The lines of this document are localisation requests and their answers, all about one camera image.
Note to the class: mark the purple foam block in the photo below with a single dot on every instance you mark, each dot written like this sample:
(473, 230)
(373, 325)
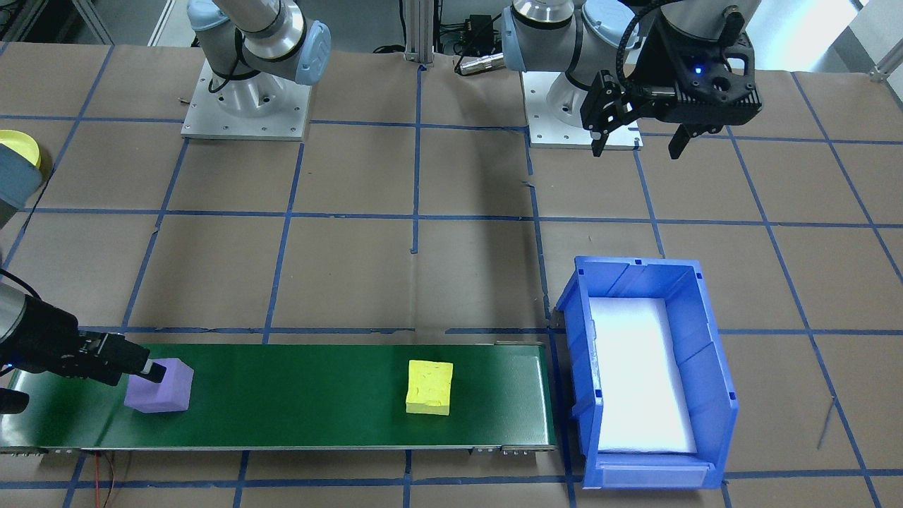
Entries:
(166, 395)

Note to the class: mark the yellow foam block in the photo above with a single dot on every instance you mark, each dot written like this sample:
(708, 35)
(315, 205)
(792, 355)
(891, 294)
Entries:
(430, 388)

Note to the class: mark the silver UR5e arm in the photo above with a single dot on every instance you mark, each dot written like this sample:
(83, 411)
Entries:
(543, 35)
(268, 35)

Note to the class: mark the yellow plastic plate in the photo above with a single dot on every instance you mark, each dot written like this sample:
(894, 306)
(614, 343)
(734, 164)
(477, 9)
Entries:
(25, 144)

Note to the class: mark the silver cylindrical connector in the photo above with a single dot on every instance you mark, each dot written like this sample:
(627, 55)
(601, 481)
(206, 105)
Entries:
(480, 63)

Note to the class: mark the black power adapter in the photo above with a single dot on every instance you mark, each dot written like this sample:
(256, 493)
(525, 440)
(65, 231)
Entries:
(481, 32)

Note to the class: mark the green conveyor belt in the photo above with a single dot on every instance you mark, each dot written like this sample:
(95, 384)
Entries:
(317, 395)

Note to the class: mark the white foam bin liner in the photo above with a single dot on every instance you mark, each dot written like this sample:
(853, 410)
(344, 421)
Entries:
(642, 381)

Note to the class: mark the blue plastic storage bin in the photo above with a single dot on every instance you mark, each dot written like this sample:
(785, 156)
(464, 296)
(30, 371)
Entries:
(705, 395)

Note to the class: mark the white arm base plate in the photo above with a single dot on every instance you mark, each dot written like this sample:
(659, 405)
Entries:
(550, 137)
(211, 127)

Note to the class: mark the aluminium profile post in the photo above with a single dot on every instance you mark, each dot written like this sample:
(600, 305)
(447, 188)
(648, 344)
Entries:
(421, 28)

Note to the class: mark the aluminium table corner bracket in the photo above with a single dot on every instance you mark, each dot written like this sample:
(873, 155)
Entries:
(887, 69)

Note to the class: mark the V-shaped metal bar frame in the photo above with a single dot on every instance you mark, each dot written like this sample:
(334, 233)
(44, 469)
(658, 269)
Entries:
(92, 21)

